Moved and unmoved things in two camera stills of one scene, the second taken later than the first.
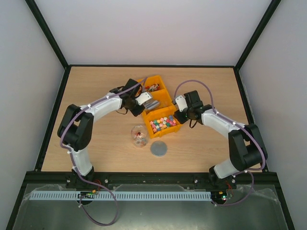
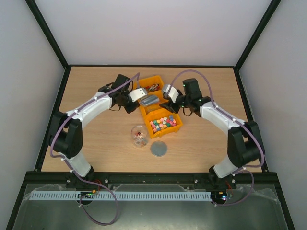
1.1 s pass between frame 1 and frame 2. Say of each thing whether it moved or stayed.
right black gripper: moved
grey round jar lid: stayed
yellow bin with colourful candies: stayed
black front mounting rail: stayed
